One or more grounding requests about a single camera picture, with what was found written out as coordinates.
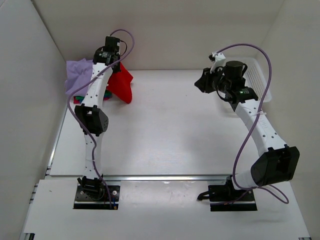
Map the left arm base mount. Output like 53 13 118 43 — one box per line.
73 176 121 210

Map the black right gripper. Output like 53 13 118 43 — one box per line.
194 66 231 95

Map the lilac folded t-shirt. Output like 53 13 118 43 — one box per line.
64 58 93 96

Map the white plastic basket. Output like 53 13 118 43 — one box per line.
229 59 270 112

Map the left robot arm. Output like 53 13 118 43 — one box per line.
74 36 121 199

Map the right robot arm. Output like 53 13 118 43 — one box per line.
194 60 300 200

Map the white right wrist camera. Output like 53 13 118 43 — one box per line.
208 52 226 74

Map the aluminium table rail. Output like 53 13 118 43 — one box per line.
46 174 232 183

